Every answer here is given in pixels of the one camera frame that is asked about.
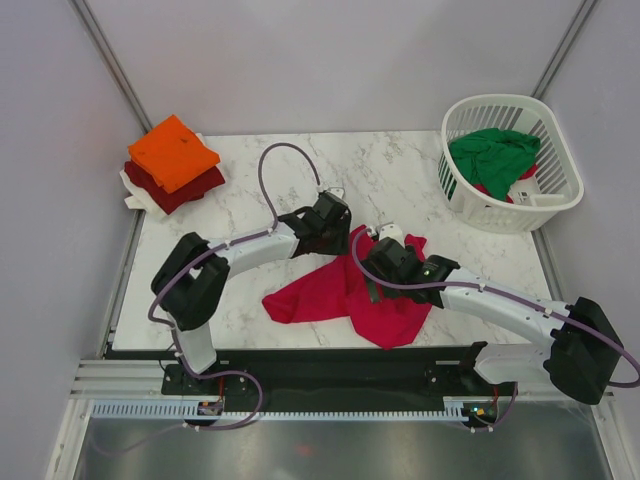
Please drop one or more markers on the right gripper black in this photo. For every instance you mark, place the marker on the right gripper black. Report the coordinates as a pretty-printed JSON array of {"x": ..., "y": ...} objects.
[{"x": 370, "y": 268}]

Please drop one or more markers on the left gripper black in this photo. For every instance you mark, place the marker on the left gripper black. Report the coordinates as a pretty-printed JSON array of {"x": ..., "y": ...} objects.
[{"x": 340, "y": 246}]

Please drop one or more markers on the pink red t shirt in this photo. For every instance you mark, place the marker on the pink red t shirt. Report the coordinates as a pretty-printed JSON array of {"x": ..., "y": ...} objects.
[{"x": 338, "y": 290}]

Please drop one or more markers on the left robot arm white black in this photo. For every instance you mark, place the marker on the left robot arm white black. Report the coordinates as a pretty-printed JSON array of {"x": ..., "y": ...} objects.
[{"x": 189, "y": 285}]

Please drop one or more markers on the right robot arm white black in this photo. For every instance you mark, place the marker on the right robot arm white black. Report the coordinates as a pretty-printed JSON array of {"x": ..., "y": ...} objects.
[{"x": 570, "y": 346}]

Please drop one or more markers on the green t shirt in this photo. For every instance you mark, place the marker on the green t shirt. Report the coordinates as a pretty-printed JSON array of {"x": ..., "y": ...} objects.
[{"x": 491, "y": 153}]

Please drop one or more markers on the white plastic laundry basket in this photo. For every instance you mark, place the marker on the white plastic laundry basket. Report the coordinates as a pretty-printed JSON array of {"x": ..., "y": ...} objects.
[{"x": 550, "y": 186}]

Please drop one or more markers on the folded dark red t shirt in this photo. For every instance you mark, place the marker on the folded dark red t shirt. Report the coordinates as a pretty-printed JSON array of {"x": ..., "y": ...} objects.
[{"x": 169, "y": 202}]

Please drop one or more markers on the red garment under green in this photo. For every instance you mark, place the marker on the red garment under green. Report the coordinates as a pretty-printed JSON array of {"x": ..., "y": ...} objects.
[{"x": 498, "y": 188}]

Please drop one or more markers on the folded orange t shirt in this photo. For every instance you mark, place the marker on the folded orange t shirt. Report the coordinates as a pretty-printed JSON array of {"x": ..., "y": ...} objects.
[{"x": 172, "y": 154}]

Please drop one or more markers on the folded white t shirt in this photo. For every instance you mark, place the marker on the folded white t shirt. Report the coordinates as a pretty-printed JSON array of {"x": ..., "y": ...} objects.
[{"x": 140, "y": 199}]

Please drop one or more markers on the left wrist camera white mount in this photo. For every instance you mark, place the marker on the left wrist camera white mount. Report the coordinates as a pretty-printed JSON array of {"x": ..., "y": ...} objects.
[{"x": 338, "y": 192}]

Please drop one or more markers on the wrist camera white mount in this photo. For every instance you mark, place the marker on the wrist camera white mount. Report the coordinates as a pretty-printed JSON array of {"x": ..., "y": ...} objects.
[
  {"x": 338, "y": 192},
  {"x": 387, "y": 230}
]

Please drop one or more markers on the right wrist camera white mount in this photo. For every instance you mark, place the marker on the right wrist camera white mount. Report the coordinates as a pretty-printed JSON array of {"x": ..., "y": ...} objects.
[{"x": 387, "y": 230}]

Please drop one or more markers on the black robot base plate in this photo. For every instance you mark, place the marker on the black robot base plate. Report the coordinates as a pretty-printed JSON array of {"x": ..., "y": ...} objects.
[{"x": 462, "y": 356}]

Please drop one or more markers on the white slotted cable duct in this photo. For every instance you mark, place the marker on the white slotted cable duct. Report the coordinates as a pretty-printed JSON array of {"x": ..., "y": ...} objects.
[{"x": 193, "y": 410}]

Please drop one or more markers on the aluminium frame rail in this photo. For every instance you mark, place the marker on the aluminium frame rail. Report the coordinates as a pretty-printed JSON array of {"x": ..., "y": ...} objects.
[{"x": 115, "y": 382}]

